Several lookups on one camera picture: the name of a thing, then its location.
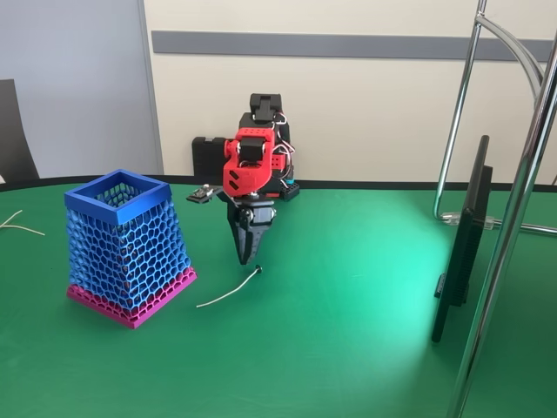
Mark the clear plastic clip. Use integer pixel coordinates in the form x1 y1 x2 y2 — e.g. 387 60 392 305
441 211 500 230

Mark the blue and pink lattice basket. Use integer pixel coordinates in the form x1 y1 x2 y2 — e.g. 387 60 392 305
64 168 199 330

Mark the small camera board on mount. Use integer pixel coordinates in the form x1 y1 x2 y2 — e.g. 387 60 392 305
185 183 225 206

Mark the green table cloth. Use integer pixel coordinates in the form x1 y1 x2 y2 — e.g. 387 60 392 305
0 173 557 418

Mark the grey wall rail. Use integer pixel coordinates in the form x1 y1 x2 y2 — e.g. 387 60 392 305
151 30 556 62

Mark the black flat light panel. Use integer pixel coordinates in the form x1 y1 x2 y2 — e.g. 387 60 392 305
431 134 495 345

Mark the white candle wick metal tab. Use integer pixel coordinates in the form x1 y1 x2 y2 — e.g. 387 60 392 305
1 224 47 237
195 263 264 309
0 209 23 230

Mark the red white servo cable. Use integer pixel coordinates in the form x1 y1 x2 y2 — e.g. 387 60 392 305
272 111 296 182

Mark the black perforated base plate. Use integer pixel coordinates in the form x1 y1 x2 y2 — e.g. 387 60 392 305
278 180 301 202

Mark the dark brown chair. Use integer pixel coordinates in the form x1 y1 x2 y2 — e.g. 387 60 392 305
0 78 40 182

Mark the black plastic case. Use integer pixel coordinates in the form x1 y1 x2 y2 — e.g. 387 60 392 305
191 136 232 178

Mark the chrome tube stand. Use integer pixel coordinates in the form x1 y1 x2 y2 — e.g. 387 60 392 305
433 0 557 418

